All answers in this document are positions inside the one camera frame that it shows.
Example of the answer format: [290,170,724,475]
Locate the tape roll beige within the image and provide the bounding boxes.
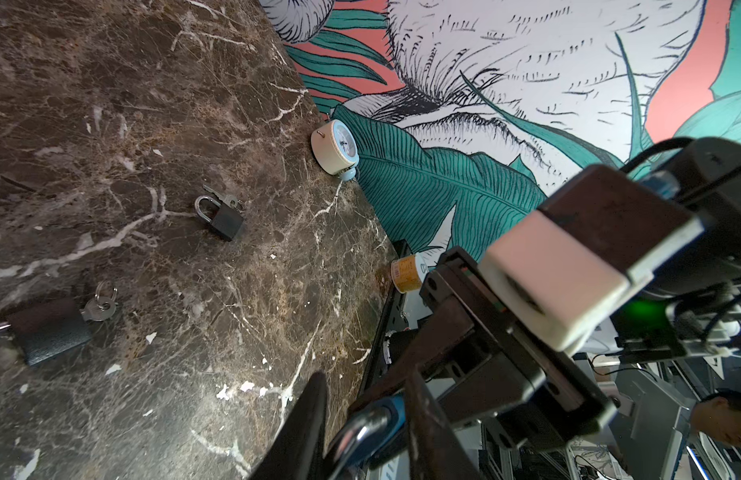
[390,253,428,294]

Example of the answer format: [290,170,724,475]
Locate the small alarm clock teal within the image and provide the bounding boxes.
[310,120,360,181]

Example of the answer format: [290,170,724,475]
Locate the blue padlock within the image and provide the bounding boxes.
[324,395,405,479]

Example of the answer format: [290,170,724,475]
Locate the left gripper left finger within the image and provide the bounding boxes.
[250,371,328,480]

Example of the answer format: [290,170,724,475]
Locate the black padlock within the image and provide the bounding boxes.
[194,185,244,242]
[0,281,118,366]

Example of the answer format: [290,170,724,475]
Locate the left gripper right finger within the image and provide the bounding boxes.
[404,370,481,480]

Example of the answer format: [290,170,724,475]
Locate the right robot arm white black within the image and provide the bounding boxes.
[350,137,741,449]

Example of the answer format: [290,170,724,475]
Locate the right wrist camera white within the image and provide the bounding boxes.
[478,165,704,353]

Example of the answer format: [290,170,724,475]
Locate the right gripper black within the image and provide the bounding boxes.
[348,247,616,450]

